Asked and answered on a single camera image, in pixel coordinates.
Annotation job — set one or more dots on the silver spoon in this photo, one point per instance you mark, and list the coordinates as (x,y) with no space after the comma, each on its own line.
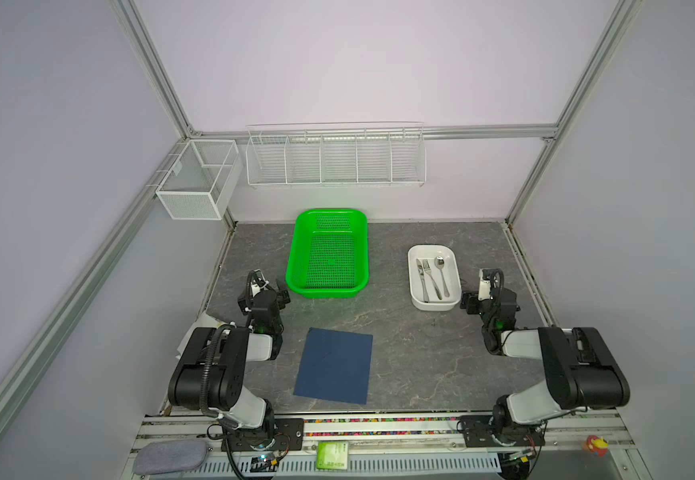
(440,264)

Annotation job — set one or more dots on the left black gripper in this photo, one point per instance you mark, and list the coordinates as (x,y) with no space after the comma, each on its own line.
(264,298)

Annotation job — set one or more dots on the white wire shelf rack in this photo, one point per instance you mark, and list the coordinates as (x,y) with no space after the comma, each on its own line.
(336,154)

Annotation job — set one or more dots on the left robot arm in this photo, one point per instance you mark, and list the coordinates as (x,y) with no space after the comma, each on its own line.
(212,360)

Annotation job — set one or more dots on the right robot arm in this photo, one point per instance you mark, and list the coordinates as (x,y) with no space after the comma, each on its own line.
(579,371)

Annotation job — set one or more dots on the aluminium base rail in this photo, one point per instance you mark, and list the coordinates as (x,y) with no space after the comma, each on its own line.
(391,444)

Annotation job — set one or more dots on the green plastic basket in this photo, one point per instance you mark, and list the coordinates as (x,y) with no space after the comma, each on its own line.
(330,254)

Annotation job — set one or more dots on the dark blue paper napkin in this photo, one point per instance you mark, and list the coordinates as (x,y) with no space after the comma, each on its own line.
(335,366)

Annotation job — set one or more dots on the white ceramic dish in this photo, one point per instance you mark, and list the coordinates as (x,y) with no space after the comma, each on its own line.
(451,275)

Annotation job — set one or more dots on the white mesh box basket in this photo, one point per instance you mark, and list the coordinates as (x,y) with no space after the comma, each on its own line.
(202,179)

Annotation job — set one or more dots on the tissue pack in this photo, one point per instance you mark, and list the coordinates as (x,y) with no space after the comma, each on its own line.
(205,320)

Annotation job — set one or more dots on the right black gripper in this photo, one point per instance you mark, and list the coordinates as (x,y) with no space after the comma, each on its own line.
(490,300)

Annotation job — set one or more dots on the grey cloth pad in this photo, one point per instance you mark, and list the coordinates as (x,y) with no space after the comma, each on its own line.
(167,457)

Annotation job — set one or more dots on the silver fork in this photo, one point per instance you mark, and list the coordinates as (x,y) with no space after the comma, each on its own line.
(427,269)

